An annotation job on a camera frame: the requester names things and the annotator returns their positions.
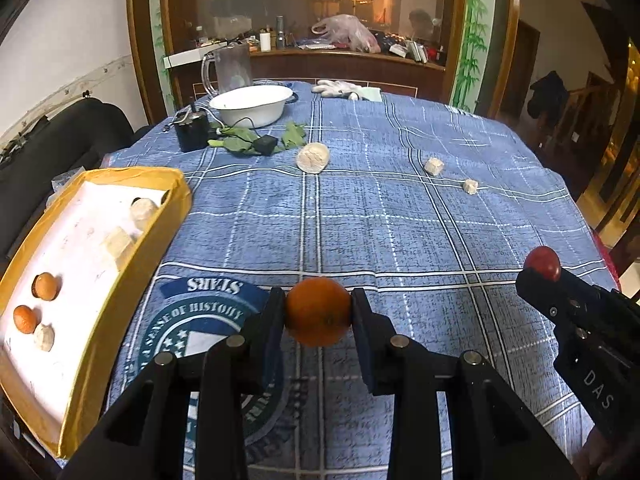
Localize white paper cup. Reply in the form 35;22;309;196
259;32;271;52

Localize pink plastic bag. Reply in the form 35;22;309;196
310;14;381;54

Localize yellow cardboard tray box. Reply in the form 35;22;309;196
1;167;192;458

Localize clear plastic pitcher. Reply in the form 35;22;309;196
201;44;253;98

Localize light green cloth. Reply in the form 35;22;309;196
358;87;382;102

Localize small black adapter box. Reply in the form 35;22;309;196
252;134;279;156

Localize red apple ball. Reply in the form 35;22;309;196
524;246;562;282

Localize wooden counter shelf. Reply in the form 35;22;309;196
164;41;447;106

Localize beige foam chunk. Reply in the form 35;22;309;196
103;226;134;271

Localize white foam cube small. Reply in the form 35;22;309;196
462;179;480;195

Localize beige foam lump in tray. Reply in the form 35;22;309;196
34;323;55;352

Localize blue plaid tablecloth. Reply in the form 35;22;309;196
108;82;614;456

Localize white work glove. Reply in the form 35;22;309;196
311;79;362;101

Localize black cube device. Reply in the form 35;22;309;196
172;108;209;153

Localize orange tangerine in tray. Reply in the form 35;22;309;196
13;304;38;334

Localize orange tangerine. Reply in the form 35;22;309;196
32;272;60;301
13;304;38;334
285;276;350;348

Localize dark jacket on chair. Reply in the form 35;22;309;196
527;70;570;128

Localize green fabric leaves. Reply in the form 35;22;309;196
207;122;307;156

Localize white enamel basin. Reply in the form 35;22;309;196
208;84;298;129

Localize large beige foam cylinder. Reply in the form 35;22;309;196
296;142;330;174

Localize beige foam round piece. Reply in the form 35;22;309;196
129;197;158;231

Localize black leather sofa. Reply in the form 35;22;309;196
1;98;150;268

